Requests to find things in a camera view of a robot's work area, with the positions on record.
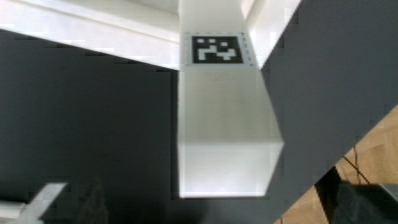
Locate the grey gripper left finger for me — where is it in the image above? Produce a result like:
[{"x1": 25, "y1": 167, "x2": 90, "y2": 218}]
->
[{"x1": 0, "y1": 179, "x2": 110, "y2": 224}]

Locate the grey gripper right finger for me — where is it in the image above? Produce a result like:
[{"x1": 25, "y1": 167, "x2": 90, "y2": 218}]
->
[{"x1": 314, "y1": 168, "x2": 398, "y2": 224}]

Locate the white leg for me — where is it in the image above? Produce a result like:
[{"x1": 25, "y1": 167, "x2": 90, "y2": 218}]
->
[{"x1": 177, "y1": 0, "x2": 284, "y2": 198}]

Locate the white desk top tray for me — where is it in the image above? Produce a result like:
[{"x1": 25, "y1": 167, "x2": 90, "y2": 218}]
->
[{"x1": 0, "y1": 0, "x2": 302, "y2": 70}]

